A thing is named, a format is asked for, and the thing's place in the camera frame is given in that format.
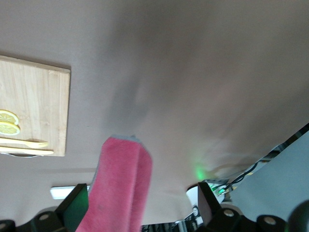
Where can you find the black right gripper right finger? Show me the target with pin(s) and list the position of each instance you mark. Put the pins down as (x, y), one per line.
(207, 205)

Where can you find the yellow lemon slice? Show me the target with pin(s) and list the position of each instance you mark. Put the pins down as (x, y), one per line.
(8, 130)
(7, 116)

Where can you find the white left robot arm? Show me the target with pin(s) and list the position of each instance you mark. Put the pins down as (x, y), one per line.
(192, 196)

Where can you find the control box with green light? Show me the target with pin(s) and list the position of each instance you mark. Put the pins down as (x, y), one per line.
(217, 187)

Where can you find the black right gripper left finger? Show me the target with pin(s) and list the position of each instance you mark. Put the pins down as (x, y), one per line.
(71, 209)

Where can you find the bamboo wooden cutting board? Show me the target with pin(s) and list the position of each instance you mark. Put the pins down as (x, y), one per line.
(33, 91)

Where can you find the wooden knife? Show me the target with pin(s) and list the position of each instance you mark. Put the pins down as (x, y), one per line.
(26, 151)

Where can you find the wooden fork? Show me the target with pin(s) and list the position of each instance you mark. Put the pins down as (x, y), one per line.
(21, 142)

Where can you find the pink cloth with blue trim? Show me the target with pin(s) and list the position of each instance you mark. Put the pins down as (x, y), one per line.
(120, 178)

